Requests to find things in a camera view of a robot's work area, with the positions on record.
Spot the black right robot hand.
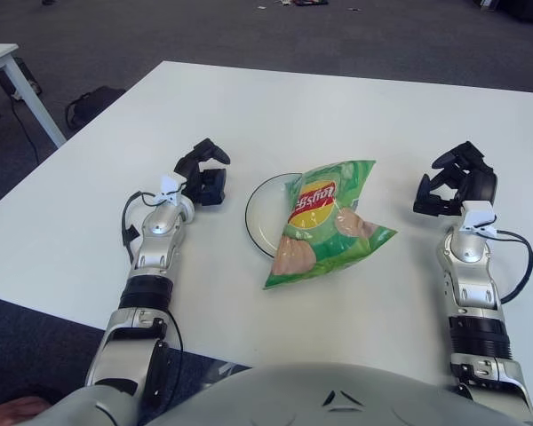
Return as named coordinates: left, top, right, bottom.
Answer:
left=411, top=140, right=499, bottom=217

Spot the reddish brown shoe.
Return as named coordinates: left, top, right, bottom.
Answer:
left=0, top=396, right=50, bottom=422

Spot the black backpack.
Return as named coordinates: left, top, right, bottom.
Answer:
left=66, top=87, right=126, bottom=130

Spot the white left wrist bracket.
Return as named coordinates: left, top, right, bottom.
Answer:
left=157, top=174, right=186, bottom=206

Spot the white side table leg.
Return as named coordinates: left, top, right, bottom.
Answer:
left=0, top=43, right=68, bottom=149

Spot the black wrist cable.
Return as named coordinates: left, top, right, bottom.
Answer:
left=121, top=190, right=170, bottom=263
left=492, top=228, right=533, bottom=304

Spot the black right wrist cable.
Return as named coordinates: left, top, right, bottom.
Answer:
left=492, top=228, right=533, bottom=304

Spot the black floor cable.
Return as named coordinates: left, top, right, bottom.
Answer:
left=11, top=97, right=40, bottom=161

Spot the green Lay's chips bag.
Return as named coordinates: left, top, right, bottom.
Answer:
left=261, top=158, right=400, bottom=292

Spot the white plate with black rim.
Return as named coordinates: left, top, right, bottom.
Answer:
left=244, top=172, right=303, bottom=259

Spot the dark bulky floor object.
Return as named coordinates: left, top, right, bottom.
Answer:
left=473, top=0, right=533, bottom=26

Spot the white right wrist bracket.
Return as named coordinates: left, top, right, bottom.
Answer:
left=459, top=200, right=498, bottom=236

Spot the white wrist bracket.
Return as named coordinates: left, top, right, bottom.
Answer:
left=459, top=200, right=498, bottom=236
left=157, top=174, right=186, bottom=206

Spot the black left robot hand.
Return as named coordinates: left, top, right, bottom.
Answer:
left=173, top=138, right=232, bottom=207

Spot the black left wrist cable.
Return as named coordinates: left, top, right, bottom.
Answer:
left=121, top=190, right=170, bottom=263

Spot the black box under side table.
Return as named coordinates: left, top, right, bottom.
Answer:
left=15, top=57, right=44, bottom=101

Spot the grey robot torso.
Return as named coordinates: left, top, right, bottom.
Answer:
left=26, top=363, right=533, bottom=426

